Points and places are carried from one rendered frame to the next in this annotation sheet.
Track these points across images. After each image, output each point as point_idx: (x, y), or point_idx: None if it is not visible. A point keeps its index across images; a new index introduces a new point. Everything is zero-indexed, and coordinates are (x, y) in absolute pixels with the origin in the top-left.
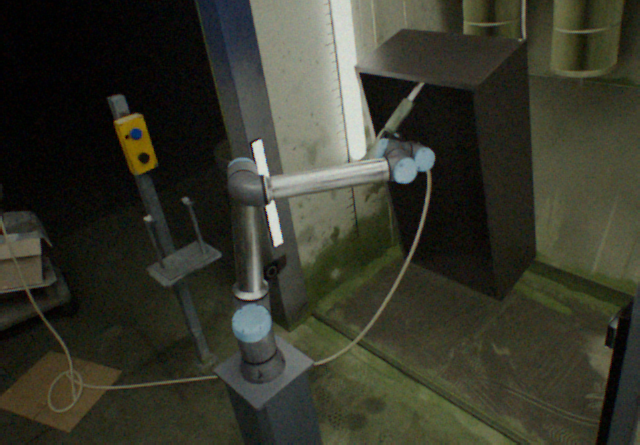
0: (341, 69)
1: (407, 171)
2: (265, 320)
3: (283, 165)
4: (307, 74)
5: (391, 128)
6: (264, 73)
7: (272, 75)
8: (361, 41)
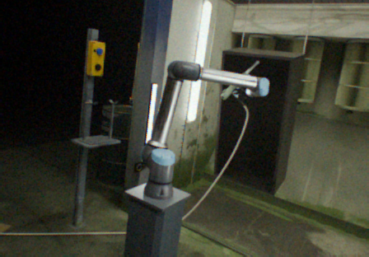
0: None
1: (265, 84)
2: (174, 155)
3: None
4: None
5: None
6: (166, 52)
7: (169, 54)
8: (203, 63)
